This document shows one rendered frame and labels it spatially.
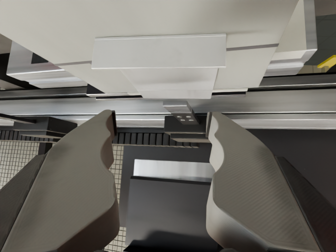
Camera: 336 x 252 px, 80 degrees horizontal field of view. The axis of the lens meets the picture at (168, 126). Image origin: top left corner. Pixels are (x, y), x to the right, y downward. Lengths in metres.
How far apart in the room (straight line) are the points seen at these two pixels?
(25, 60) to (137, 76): 0.20
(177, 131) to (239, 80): 0.25
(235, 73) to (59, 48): 0.14
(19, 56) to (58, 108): 0.32
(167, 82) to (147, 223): 0.15
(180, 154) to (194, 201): 0.53
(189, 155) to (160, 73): 0.58
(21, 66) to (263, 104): 0.44
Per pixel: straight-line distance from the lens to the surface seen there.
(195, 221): 0.23
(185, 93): 0.24
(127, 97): 0.28
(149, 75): 0.19
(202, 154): 0.74
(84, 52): 0.18
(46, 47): 0.18
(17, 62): 0.37
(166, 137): 0.63
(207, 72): 0.18
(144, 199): 0.24
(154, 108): 0.51
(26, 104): 0.76
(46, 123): 0.61
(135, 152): 0.81
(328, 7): 0.37
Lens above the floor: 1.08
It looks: 9 degrees down
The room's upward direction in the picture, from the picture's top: 177 degrees counter-clockwise
